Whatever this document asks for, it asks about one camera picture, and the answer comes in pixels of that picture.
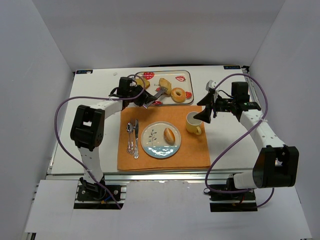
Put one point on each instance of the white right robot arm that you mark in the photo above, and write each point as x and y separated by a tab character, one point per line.
277	163

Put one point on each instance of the long brown pastry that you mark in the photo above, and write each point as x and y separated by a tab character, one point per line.
166	84

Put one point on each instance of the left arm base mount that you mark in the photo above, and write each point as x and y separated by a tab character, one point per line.
86	200

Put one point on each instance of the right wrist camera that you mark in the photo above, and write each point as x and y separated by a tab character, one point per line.
212	89

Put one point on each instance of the sugared bagel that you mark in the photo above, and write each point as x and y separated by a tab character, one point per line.
178	95

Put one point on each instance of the toast slice with herbs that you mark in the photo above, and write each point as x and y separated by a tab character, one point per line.
142	82

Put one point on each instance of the orange woven placemat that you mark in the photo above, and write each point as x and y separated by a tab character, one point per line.
192	154

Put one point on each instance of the yellow mug white inside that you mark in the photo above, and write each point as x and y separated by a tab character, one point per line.
193	125

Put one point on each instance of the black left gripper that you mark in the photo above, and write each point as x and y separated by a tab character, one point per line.
144	97

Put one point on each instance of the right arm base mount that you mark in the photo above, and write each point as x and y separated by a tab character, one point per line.
231	202

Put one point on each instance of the silver serving tongs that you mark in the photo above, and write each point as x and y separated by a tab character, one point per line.
153	98

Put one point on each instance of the silver fork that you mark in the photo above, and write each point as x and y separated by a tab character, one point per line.
132	136

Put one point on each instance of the silver spoon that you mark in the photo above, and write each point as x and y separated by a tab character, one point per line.
129	129

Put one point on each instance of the strawberry print tray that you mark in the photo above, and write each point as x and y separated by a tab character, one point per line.
177	78

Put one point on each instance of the aluminium table frame rail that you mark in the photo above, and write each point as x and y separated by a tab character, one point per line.
150	176

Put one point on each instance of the cream and blue plate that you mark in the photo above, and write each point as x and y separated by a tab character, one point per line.
153	140

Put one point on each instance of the sesame bread roll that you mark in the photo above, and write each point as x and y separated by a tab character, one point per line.
169	136

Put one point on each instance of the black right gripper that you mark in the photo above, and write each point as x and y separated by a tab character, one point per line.
213	106

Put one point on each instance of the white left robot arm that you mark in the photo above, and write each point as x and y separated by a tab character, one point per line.
87	129

